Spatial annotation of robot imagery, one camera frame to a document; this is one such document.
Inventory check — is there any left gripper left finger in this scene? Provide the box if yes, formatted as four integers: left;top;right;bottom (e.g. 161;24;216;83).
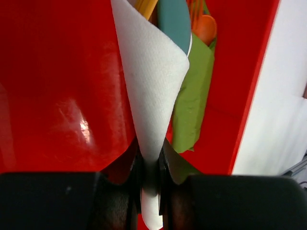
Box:
91;140;143;230

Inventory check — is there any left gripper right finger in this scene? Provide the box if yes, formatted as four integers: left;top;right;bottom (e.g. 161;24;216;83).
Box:
158;139;201;230

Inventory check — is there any white paper napkin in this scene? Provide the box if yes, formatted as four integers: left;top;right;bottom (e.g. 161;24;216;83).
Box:
111;0;189;230

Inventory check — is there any teal plastic spoon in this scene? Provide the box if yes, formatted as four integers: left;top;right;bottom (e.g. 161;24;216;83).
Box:
157;0;191;54

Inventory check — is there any green rolled napkin bundle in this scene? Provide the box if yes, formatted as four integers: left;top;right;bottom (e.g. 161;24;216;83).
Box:
172;34;217;153

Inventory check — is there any red plastic tray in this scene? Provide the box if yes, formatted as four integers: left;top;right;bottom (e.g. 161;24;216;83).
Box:
0;0;278;174

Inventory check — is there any orange spoon in tray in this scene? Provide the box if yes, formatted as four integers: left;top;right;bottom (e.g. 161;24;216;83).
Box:
191;14;217;46

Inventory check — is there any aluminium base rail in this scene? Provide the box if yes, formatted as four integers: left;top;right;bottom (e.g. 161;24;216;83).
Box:
281;153;307;187

